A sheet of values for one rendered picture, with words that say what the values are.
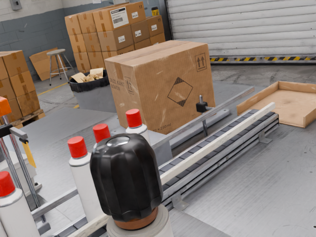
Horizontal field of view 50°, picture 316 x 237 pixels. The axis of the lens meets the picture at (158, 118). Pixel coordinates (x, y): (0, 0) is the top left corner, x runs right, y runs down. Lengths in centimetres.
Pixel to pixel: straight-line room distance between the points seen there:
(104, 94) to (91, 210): 257
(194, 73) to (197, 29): 421
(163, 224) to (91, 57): 436
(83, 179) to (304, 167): 57
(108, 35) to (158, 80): 332
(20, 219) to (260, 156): 66
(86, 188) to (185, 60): 61
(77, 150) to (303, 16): 426
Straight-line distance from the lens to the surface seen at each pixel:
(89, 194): 73
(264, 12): 489
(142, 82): 109
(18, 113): 436
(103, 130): 72
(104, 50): 453
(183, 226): 73
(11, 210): 67
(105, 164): 39
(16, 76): 434
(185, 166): 87
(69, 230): 81
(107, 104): 333
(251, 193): 88
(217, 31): 523
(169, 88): 114
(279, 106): 136
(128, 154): 38
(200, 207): 85
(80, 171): 71
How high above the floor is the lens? 134
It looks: 22 degrees down
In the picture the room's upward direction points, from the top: 11 degrees counter-clockwise
